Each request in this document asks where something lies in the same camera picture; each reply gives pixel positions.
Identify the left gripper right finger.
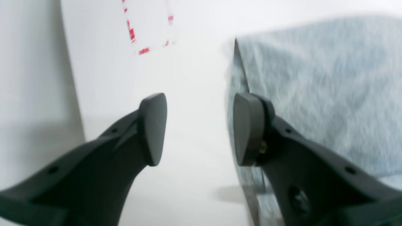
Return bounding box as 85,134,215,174
233,93,402,226

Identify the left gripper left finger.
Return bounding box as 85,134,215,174
0,93,167,226

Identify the grey T-shirt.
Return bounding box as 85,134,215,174
227,16,402,226

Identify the red tape rectangle marking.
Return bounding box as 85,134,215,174
122,0,177,55

